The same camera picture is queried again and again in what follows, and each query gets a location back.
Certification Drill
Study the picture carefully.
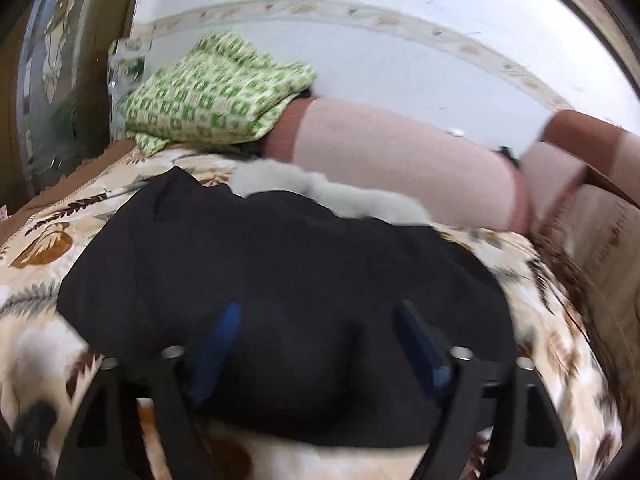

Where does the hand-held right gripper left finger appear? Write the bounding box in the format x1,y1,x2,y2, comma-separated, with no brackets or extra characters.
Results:
55,302,243,480

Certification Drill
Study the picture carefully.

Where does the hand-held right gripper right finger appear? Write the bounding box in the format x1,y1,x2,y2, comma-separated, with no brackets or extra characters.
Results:
395,300,578,480

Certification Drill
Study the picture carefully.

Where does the black coat with fur collar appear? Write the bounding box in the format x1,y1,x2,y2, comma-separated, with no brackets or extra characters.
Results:
57,157,518,448

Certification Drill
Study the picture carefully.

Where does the leaf print bedsheet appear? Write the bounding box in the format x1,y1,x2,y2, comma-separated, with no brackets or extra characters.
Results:
0,140,623,480

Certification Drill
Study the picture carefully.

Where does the pink brown folded blanket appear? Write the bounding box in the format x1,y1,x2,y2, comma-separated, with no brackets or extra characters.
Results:
262,97,533,231

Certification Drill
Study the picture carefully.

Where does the green checked cloth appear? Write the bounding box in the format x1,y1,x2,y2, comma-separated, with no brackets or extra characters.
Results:
122,30,318,158

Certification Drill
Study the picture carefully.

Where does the glass door cabinet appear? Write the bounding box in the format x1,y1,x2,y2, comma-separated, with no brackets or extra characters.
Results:
0,0,146,201

